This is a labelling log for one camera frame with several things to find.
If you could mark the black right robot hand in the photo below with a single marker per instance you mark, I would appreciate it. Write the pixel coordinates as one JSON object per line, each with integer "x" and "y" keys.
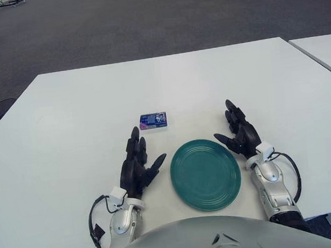
{"x": 248, "y": 137}

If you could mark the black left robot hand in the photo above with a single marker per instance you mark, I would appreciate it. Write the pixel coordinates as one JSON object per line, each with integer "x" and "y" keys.
{"x": 132, "y": 173}

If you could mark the blue gum pack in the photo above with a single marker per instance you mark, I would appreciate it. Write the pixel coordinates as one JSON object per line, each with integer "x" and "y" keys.
{"x": 153, "y": 120}

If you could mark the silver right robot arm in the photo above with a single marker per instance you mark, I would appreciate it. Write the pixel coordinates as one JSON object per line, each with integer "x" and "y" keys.
{"x": 267, "y": 176}

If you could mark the green ribbed plate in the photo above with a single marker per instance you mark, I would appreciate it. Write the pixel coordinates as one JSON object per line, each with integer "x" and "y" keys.
{"x": 204, "y": 175}

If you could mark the grey robot torso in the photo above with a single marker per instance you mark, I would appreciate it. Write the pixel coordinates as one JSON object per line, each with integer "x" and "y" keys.
{"x": 193, "y": 240}

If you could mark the black wheeled stand base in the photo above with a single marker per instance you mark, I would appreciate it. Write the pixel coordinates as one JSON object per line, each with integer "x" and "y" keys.
{"x": 10, "y": 1}

